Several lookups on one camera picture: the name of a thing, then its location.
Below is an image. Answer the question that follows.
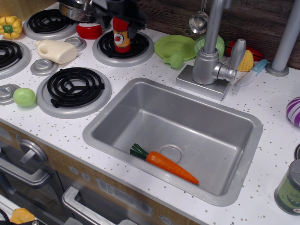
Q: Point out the grey vertical post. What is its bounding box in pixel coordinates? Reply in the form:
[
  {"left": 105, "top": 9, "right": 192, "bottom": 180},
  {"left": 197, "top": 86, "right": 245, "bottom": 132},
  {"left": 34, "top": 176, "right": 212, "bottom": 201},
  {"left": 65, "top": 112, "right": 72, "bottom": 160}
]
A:
[{"left": 266, "top": 0, "right": 300, "bottom": 77}]

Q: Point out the grey oven handle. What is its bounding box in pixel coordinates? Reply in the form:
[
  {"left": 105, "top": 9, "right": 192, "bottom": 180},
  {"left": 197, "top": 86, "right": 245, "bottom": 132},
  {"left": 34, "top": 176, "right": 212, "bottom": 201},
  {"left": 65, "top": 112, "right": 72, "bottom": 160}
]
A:
[
  {"left": 0, "top": 158, "right": 51, "bottom": 188},
  {"left": 61, "top": 186, "right": 132, "bottom": 225}
]

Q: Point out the yellow toy corn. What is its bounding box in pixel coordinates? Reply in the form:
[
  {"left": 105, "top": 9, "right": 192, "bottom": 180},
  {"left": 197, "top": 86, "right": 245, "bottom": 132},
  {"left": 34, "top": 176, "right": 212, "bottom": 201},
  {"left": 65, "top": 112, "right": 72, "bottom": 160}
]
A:
[{"left": 238, "top": 50, "right": 254, "bottom": 72}]

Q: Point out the black cable at bottom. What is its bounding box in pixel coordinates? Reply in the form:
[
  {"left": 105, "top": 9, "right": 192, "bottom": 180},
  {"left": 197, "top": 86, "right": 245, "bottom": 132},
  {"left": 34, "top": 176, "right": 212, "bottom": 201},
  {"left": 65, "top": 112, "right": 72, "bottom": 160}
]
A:
[{"left": 0, "top": 207, "right": 11, "bottom": 225}]

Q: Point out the yellow toy at bottom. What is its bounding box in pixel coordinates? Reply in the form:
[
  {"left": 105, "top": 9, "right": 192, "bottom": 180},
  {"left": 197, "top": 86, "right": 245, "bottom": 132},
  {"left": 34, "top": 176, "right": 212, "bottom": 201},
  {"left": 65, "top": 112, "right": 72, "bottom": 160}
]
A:
[{"left": 9, "top": 208, "right": 35, "bottom": 225}]

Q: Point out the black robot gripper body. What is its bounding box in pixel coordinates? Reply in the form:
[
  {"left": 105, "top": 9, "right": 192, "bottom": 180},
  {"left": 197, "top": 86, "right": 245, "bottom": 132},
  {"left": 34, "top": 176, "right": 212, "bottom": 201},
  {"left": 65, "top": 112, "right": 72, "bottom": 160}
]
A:
[{"left": 92, "top": 0, "right": 148, "bottom": 26}]

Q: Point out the steel toy pot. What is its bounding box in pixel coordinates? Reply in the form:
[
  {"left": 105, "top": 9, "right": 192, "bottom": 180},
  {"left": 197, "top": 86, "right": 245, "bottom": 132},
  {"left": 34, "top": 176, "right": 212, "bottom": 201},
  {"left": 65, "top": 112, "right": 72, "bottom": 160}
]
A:
[{"left": 58, "top": 0, "right": 96, "bottom": 23}]

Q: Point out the blue handled toy knife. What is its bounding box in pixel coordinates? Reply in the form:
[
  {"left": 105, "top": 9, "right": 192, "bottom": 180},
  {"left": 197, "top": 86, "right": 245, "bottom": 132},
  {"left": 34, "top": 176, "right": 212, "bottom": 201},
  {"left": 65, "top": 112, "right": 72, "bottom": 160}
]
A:
[{"left": 236, "top": 59, "right": 269, "bottom": 87}]

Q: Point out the green labelled toy can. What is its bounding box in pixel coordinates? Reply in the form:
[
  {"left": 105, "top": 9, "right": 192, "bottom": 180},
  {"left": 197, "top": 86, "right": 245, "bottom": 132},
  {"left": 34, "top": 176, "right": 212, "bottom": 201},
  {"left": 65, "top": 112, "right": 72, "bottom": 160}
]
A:
[{"left": 274, "top": 159, "right": 300, "bottom": 216}]

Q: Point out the grey right oven handle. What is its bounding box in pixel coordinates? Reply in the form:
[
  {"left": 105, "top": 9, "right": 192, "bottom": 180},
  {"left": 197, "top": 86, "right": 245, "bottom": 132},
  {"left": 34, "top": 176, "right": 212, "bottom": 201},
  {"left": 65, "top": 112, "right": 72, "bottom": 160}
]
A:
[{"left": 61, "top": 186, "right": 132, "bottom": 225}]

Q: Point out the silver stove knob middle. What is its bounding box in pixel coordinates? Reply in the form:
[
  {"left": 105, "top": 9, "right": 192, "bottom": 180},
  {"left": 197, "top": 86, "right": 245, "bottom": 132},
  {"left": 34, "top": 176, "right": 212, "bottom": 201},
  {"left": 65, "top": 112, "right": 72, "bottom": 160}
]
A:
[{"left": 30, "top": 59, "right": 58, "bottom": 76}]

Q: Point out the silver oven dial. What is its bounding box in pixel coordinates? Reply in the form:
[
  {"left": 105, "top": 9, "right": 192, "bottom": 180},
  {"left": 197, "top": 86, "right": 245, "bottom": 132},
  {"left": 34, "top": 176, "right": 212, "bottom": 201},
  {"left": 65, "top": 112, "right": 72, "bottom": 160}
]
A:
[{"left": 20, "top": 139, "right": 48, "bottom": 165}]

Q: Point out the front left black burner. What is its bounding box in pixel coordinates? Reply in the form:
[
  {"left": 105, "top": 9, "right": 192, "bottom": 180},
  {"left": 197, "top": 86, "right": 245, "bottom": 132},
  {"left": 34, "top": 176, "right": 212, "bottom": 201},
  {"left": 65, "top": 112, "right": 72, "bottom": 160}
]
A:
[{"left": 0, "top": 40, "right": 31, "bottom": 80}]

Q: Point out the front right black burner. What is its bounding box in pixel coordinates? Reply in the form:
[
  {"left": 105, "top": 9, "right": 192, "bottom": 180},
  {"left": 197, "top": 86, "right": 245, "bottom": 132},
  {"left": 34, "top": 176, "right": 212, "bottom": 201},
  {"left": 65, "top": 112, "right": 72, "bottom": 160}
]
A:
[{"left": 37, "top": 67, "right": 112, "bottom": 119}]

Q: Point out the yellow toy bell pepper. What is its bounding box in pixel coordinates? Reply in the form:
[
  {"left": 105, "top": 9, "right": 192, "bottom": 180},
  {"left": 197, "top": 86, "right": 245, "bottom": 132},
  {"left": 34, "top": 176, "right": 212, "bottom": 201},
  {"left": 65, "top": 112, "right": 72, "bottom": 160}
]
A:
[{"left": 0, "top": 16, "right": 23, "bottom": 39}]

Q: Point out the back right black burner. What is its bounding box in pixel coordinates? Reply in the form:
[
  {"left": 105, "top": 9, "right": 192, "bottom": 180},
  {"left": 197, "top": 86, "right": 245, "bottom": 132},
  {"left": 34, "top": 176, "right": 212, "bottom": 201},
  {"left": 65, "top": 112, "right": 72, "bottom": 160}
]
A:
[{"left": 92, "top": 31, "right": 154, "bottom": 68}]

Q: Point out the silver toy sink basin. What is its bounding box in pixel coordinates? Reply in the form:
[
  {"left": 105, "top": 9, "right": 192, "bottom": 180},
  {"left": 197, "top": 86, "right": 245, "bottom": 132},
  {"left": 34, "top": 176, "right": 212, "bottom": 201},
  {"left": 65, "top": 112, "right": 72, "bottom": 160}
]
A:
[{"left": 83, "top": 78, "right": 263, "bottom": 206}]

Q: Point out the silver stove knob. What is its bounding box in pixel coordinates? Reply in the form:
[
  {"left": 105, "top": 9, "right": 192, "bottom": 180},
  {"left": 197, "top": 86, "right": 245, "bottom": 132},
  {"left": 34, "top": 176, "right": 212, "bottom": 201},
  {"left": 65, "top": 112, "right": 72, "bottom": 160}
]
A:
[
  {"left": 0, "top": 84, "right": 20, "bottom": 105},
  {"left": 65, "top": 37, "right": 87, "bottom": 52},
  {"left": 30, "top": 59, "right": 58, "bottom": 76}
]

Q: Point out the back left black burner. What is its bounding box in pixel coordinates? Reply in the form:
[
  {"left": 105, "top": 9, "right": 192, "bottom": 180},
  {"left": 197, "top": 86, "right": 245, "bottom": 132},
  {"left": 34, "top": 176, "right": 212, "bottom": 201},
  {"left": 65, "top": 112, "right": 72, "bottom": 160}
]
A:
[{"left": 23, "top": 9, "right": 77, "bottom": 40}]

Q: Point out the purple striped toy onion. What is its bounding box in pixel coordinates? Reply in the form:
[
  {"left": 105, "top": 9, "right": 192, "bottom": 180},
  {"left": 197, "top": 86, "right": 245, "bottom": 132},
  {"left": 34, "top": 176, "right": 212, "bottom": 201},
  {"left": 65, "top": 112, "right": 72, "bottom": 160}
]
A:
[{"left": 286, "top": 97, "right": 300, "bottom": 127}]

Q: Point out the black burner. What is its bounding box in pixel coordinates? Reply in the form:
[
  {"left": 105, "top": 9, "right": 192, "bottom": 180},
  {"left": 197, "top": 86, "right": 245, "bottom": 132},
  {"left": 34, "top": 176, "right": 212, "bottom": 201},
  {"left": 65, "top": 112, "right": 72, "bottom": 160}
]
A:
[
  {"left": 0, "top": 40, "right": 31, "bottom": 80},
  {"left": 92, "top": 31, "right": 154, "bottom": 68},
  {"left": 23, "top": 9, "right": 77, "bottom": 40},
  {"left": 37, "top": 67, "right": 112, "bottom": 119}
]

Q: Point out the cream toy detergent bottle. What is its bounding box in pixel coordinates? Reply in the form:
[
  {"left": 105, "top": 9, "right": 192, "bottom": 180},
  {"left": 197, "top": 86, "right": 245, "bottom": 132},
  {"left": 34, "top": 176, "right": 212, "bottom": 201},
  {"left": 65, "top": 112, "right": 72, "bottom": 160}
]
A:
[{"left": 35, "top": 39, "right": 78, "bottom": 64}]

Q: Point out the hanging steel ladle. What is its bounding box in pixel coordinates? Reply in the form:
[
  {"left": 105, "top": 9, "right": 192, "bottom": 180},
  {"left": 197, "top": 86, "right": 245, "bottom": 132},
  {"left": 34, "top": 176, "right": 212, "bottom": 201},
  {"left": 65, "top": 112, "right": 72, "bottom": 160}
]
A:
[{"left": 189, "top": 0, "right": 209, "bottom": 34}]

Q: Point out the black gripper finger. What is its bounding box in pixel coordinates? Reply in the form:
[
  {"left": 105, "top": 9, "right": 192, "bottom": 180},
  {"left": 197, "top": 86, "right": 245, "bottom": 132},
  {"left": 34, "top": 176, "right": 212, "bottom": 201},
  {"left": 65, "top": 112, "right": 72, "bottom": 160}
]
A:
[
  {"left": 127, "top": 21, "right": 142, "bottom": 39},
  {"left": 97, "top": 10, "right": 113, "bottom": 28}
]

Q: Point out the silver stove knob upper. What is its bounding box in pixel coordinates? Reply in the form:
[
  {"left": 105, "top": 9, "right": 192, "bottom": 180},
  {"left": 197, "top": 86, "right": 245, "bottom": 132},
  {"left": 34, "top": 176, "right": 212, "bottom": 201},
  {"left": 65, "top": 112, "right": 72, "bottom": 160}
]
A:
[{"left": 65, "top": 37, "right": 87, "bottom": 52}]

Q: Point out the red toy pepper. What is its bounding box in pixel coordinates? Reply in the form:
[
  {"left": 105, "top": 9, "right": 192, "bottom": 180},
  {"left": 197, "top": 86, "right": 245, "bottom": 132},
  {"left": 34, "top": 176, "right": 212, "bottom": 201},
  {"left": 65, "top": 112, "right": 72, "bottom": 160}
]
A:
[{"left": 225, "top": 40, "right": 265, "bottom": 61}]

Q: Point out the red ketchup bottle toy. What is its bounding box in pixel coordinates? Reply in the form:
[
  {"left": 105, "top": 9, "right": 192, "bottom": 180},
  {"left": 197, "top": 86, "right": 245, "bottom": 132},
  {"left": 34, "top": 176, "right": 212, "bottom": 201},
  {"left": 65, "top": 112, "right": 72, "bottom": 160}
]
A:
[{"left": 113, "top": 17, "right": 131, "bottom": 53}]

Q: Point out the grey left oven handle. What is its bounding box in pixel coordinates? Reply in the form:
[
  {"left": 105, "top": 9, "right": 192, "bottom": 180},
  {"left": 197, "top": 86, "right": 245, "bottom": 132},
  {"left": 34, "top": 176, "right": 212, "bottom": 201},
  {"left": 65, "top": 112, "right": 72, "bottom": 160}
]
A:
[{"left": 0, "top": 158, "right": 51, "bottom": 188}]

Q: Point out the silver toy faucet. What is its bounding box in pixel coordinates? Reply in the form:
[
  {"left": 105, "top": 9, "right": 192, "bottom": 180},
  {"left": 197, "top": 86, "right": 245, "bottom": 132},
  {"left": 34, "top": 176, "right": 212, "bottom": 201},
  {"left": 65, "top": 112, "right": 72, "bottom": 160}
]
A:
[{"left": 176, "top": 0, "right": 246, "bottom": 101}]

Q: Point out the green toy apple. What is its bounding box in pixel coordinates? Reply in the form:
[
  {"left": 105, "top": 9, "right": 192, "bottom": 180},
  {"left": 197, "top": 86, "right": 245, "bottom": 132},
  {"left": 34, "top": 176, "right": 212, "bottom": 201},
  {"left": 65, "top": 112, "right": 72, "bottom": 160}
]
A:
[{"left": 13, "top": 88, "right": 36, "bottom": 107}]

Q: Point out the orange toy carrot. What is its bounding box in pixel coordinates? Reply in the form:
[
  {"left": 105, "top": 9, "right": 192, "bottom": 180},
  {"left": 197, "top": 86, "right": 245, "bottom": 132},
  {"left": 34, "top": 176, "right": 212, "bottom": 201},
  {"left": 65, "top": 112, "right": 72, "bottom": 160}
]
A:
[{"left": 130, "top": 143, "right": 199, "bottom": 185}]

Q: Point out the silver stove knob lower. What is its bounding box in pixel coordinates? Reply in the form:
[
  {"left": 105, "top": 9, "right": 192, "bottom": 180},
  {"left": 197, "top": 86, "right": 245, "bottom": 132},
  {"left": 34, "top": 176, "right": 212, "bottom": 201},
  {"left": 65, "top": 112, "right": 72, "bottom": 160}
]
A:
[{"left": 0, "top": 84, "right": 20, "bottom": 105}]

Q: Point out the green toy cabbage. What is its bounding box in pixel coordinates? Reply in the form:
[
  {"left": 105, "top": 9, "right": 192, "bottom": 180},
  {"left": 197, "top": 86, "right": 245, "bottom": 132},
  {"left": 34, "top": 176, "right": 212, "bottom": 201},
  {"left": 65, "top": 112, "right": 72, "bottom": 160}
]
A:
[{"left": 194, "top": 35, "right": 225, "bottom": 58}]

